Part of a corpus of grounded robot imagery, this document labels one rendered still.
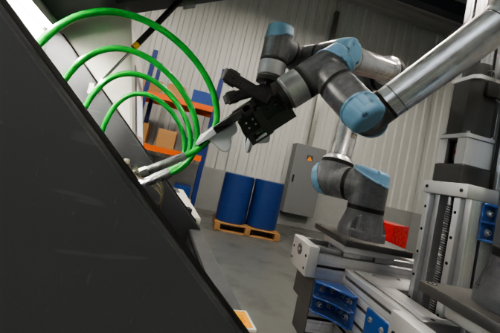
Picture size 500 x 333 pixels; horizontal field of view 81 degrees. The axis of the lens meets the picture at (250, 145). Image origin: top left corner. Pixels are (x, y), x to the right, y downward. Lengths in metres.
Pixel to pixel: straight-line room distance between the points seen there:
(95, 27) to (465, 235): 1.13
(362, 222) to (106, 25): 0.99
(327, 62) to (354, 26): 8.37
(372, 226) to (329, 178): 0.21
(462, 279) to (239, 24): 7.45
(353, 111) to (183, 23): 7.34
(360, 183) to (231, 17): 7.18
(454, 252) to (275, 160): 6.69
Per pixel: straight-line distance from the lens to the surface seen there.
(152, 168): 0.62
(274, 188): 5.47
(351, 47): 0.81
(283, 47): 0.82
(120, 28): 1.05
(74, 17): 0.68
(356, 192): 1.01
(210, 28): 7.79
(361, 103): 0.57
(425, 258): 0.94
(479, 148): 0.91
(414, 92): 0.70
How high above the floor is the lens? 1.17
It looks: 4 degrees up
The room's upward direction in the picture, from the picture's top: 13 degrees clockwise
